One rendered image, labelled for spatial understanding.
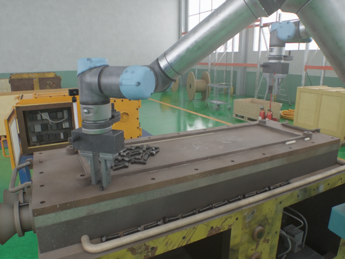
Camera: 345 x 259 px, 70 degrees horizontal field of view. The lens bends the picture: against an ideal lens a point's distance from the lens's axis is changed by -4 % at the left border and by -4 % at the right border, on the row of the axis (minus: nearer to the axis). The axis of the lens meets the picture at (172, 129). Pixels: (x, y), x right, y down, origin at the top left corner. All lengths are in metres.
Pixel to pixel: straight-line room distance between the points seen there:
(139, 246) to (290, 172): 0.69
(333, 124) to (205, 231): 5.46
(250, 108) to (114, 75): 7.19
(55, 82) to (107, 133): 8.49
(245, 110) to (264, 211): 6.92
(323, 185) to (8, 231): 1.15
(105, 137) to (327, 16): 0.51
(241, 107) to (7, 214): 7.47
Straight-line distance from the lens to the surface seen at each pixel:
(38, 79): 9.10
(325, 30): 0.46
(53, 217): 0.74
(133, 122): 3.53
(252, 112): 7.62
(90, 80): 0.63
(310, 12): 0.46
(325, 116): 6.23
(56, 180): 0.84
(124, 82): 0.57
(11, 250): 2.99
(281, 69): 1.29
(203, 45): 0.62
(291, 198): 1.10
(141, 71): 0.56
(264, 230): 1.03
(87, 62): 0.63
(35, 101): 3.40
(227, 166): 0.89
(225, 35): 0.62
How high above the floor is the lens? 1.71
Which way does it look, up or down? 15 degrees down
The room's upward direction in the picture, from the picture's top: straight up
